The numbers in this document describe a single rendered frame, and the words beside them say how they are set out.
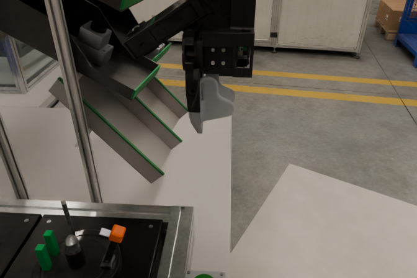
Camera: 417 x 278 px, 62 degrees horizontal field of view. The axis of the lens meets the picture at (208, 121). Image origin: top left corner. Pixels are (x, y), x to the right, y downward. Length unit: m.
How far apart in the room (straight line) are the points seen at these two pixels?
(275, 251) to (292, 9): 3.79
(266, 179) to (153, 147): 1.58
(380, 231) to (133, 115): 0.63
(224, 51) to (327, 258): 0.55
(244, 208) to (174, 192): 1.22
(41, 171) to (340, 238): 0.80
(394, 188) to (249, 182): 0.92
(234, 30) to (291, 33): 4.07
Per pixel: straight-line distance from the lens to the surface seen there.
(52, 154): 1.15
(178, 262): 0.65
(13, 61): 1.54
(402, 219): 0.97
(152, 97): 0.95
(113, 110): 0.80
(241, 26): 0.40
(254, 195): 2.20
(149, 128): 0.84
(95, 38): 0.69
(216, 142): 1.10
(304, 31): 4.47
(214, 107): 0.44
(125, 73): 0.72
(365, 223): 0.92
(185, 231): 0.70
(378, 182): 2.53
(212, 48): 0.40
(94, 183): 0.78
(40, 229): 0.75
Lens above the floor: 1.48
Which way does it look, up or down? 31 degrees down
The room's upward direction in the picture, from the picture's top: straight up
